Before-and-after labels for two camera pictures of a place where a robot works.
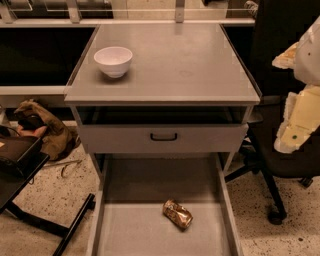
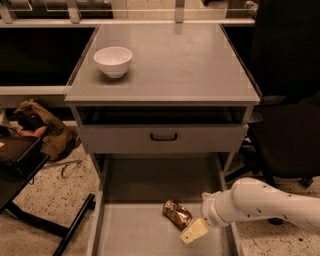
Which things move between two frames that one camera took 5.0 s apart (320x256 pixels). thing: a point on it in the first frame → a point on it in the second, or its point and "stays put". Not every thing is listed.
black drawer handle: [163, 139] stays put
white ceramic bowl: [114, 60] stays put
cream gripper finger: [301, 119] → [217, 209]
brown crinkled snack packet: [177, 214] stays put
